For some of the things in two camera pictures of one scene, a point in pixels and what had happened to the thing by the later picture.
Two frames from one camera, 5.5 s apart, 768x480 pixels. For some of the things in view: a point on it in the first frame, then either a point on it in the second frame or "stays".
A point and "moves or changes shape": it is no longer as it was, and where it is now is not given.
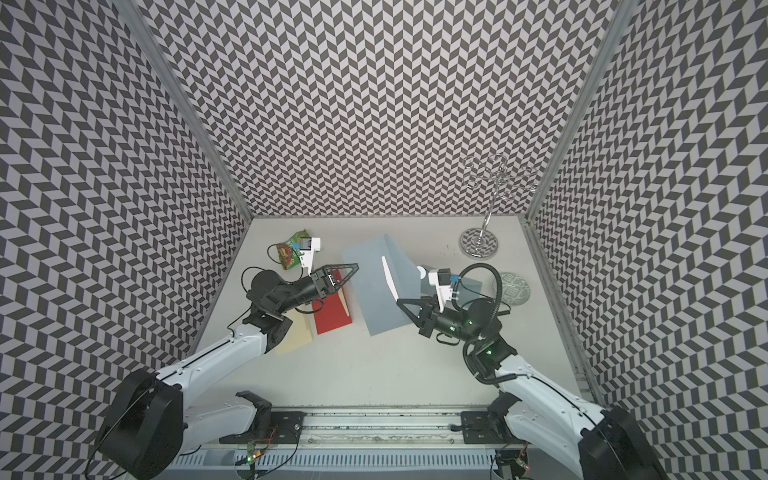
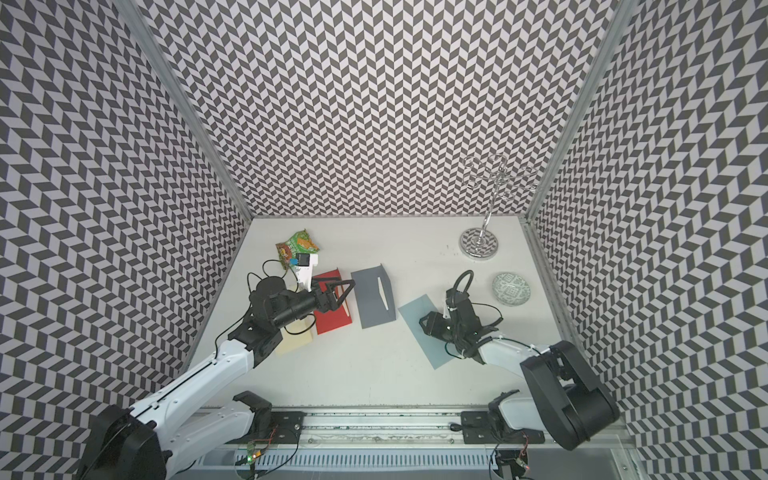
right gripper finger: [425, 325] stays
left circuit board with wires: [254, 452] stays
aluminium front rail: [326, 427] stays
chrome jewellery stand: [496, 177] stays
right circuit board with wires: [517, 460] stays
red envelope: [335, 312] stays
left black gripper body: [322, 285] to [322, 304]
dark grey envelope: [383, 272] moves or changes shape
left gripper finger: [329, 266] to [324, 285]
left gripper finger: [349, 275] to [346, 293]
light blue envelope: [462, 288] to [433, 346]
